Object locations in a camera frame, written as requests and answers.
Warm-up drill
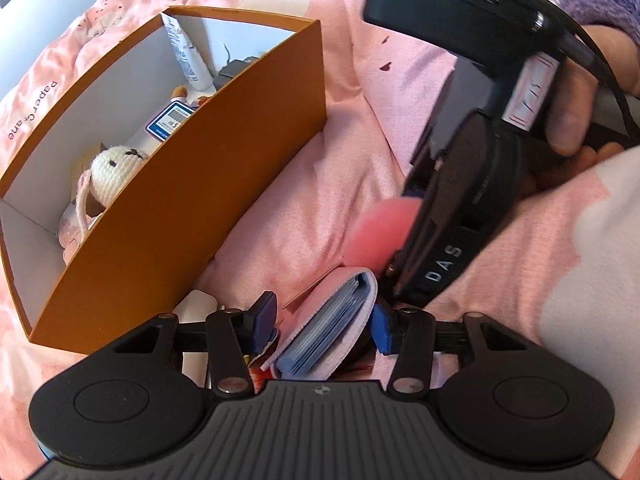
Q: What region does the black cable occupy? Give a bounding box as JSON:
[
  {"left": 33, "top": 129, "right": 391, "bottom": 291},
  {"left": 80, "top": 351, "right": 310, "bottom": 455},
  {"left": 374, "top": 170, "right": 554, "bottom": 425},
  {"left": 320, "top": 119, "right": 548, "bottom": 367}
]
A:
[{"left": 535, "top": 7, "right": 640, "bottom": 136}]

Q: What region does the person's right hand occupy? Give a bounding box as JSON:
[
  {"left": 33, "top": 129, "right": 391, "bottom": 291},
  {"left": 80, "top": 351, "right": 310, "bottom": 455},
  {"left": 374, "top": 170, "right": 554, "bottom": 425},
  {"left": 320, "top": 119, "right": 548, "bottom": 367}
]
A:
[{"left": 522, "top": 25, "right": 640, "bottom": 196}]

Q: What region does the pink printed blanket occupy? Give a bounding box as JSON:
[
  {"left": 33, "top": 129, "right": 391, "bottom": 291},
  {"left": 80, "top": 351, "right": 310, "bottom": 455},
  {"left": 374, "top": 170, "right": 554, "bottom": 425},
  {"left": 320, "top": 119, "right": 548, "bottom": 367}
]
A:
[{"left": 0, "top": 0, "right": 640, "bottom": 480}]

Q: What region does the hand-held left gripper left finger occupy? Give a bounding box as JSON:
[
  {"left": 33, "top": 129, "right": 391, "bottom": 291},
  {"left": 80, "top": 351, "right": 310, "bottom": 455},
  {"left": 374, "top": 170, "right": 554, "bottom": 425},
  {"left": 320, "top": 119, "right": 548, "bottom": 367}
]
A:
[{"left": 107, "top": 291, "right": 279, "bottom": 399}]

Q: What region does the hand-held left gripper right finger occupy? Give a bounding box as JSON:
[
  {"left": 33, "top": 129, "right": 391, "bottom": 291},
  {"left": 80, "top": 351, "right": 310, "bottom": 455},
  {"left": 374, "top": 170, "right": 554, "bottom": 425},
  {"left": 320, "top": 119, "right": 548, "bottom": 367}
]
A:
[{"left": 371, "top": 305, "right": 542, "bottom": 397}]

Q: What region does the blue and white card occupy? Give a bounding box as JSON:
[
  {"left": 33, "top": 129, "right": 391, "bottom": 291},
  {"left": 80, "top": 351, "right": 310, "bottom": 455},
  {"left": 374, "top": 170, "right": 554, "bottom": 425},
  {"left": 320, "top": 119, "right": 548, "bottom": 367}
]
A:
[{"left": 145, "top": 101, "right": 197, "bottom": 141}]

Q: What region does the white floral bottle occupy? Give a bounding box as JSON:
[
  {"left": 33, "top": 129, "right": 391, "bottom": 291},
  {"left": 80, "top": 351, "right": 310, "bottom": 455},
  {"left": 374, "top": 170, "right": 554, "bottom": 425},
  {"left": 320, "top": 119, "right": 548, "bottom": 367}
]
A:
[{"left": 161, "top": 14, "right": 213, "bottom": 92}]

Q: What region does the long white case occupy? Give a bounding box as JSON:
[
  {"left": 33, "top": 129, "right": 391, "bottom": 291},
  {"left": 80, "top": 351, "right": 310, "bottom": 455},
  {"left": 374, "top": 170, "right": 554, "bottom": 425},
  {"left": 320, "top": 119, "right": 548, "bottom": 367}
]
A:
[{"left": 172, "top": 290, "right": 218, "bottom": 391}]

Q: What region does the orange cardboard box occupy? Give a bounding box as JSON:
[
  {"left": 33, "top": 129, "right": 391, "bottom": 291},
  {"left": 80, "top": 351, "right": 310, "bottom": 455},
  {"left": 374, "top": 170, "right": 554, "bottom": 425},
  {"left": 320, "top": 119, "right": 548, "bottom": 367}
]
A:
[{"left": 0, "top": 6, "right": 328, "bottom": 356}]

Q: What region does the dark grey textured case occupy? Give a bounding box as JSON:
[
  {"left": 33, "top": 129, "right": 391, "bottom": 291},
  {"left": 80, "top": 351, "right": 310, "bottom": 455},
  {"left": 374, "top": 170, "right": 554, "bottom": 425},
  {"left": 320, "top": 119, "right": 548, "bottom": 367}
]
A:
[{"left": 220, "top": 55, "right": 266, "bottom": 78}]

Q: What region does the tan cardboard box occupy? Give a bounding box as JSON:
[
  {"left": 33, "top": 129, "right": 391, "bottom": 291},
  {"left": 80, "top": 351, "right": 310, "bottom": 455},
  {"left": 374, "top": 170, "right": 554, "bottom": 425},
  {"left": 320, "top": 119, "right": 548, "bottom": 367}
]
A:
[{"left": 72, "top": 141, "right": 118, "bottom": 176}]

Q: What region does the pink fabric pouch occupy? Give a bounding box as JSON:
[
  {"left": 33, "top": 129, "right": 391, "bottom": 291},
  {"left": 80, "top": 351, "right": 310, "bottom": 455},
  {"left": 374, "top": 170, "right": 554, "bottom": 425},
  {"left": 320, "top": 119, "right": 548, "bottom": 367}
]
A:
[{"left": 270, "top": 266, "right": 379, "bottom": 381}]

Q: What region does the white crochet bunny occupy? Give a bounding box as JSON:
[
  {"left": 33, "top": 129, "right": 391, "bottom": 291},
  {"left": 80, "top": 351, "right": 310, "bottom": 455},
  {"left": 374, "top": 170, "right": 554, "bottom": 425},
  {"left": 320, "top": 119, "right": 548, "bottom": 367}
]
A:
[{"left": 57, "top": 145, "right": 163, "bottom": 256}]

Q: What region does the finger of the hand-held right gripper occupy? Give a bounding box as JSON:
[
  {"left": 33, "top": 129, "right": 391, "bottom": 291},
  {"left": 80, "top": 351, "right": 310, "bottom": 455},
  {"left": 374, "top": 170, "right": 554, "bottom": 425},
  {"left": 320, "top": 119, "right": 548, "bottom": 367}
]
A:
[{"left": 401, "top": 180, "right": 428, "bottom": 203}]

